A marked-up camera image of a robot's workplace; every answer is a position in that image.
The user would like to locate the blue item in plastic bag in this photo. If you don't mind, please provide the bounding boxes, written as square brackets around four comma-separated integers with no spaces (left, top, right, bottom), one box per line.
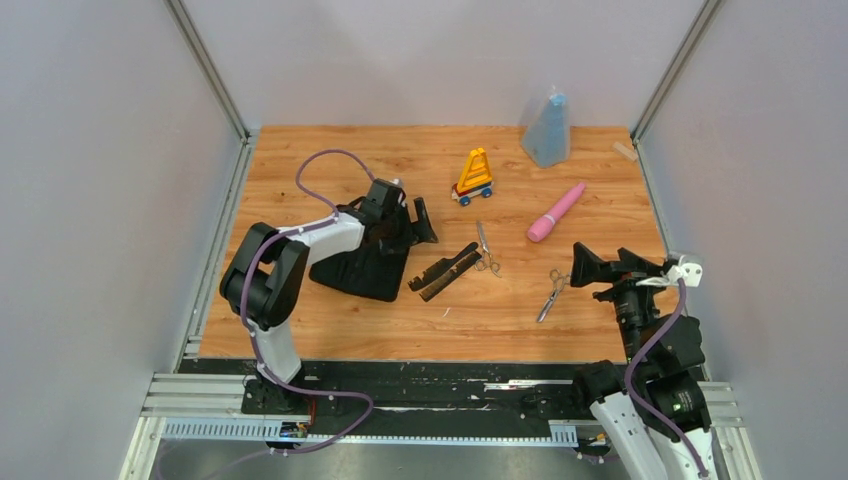
[520,85,571,169]

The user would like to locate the silver hair scissors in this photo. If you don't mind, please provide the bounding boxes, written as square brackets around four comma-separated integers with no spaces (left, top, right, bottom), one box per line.
[475,220,502,278]

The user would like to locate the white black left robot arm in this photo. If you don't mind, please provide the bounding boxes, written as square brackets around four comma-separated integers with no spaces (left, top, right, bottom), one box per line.
[219,179,438,413]

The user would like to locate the black straight comb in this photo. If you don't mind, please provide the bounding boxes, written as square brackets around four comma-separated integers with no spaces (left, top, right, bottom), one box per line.
[419,251,482,302]

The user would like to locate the white slotted cable duct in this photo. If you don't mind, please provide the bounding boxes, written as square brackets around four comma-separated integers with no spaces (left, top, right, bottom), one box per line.
[162,420,579,446]

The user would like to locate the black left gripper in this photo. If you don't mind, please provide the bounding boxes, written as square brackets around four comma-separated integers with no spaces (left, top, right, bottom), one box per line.
[379,197,438,256]

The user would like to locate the black zippered tool case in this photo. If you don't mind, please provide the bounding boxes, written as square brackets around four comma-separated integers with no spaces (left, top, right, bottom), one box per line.
[308,235,412,302]

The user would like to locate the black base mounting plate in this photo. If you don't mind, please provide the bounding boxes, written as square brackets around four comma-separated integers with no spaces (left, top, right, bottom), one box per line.
[241,360,594,438]

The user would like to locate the yellow toy block car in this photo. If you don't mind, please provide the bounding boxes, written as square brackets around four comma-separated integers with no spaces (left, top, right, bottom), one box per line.
[451,148,493,206]

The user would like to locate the black handled comb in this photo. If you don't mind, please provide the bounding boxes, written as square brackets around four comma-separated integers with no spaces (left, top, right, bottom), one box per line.
[408,242,479,292]

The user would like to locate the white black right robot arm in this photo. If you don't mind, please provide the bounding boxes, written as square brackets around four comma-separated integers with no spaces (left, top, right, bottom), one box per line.
[569,242,715,479]

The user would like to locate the pink cylindrical device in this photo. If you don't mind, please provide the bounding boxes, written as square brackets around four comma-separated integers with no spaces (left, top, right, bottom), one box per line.
[526,182,586,243]

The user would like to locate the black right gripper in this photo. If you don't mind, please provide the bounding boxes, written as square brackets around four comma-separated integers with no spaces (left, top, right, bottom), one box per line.
[567,242,665,365]

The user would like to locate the small beige tape piece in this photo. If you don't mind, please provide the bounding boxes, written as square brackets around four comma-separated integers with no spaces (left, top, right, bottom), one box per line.
[612,142,639,162]

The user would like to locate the silver thinning scissors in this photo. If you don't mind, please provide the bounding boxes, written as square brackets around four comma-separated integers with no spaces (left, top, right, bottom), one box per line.
[536,268,569,323]

